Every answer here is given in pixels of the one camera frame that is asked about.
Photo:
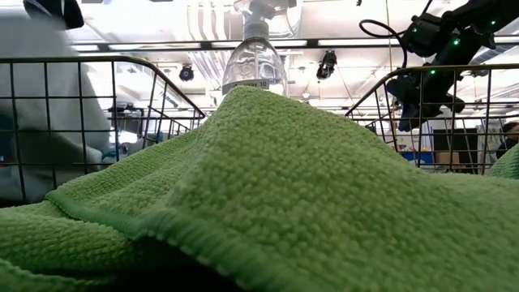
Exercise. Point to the black overhead frame bar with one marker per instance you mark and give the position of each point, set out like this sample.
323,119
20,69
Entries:
312,42

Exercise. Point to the person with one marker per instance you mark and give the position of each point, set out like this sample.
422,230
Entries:
511,134

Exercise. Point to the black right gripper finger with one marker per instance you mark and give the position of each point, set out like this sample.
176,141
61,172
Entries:
454,104
409,117

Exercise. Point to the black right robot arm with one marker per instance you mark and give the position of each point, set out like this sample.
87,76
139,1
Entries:
478,16

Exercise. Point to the green microfiber towel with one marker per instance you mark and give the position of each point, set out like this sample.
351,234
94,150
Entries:
509,166
284,182

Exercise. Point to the black hanging spotlight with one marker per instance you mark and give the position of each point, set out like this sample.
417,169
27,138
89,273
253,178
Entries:
186,73
327,65
480,73

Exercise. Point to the black monitor screen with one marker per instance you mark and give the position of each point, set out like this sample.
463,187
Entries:
442,142

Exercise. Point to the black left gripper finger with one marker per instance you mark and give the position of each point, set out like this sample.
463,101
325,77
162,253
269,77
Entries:
44,8
74,14

